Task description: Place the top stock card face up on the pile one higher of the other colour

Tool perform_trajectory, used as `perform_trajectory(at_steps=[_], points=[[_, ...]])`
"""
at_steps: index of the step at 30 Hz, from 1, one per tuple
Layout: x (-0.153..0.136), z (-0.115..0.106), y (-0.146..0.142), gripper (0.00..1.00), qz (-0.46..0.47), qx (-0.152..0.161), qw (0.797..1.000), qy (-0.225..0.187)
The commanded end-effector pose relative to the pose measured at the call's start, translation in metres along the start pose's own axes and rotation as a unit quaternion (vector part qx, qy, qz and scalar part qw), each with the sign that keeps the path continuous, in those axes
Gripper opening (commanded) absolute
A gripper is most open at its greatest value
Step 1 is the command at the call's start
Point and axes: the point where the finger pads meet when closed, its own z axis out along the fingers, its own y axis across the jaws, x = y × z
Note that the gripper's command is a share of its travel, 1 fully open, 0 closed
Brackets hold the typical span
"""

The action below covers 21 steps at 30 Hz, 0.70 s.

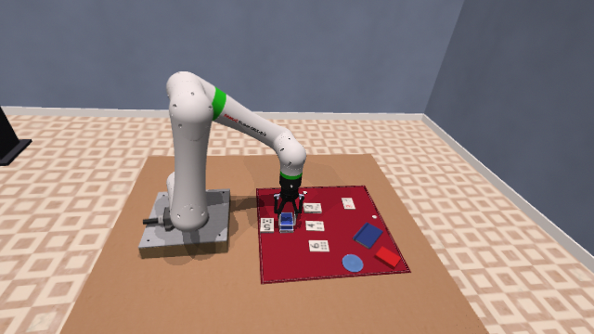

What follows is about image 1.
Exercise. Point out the blue book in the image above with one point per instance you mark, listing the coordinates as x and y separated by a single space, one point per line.
367 235

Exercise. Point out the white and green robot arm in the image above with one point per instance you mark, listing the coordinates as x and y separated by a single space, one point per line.
191 115

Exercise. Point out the blue round disc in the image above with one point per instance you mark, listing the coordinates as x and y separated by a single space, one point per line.
352 263

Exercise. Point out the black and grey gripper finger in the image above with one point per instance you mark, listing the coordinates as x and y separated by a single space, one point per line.
301 197
281 206

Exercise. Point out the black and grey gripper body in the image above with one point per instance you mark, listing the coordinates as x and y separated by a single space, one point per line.
289 193

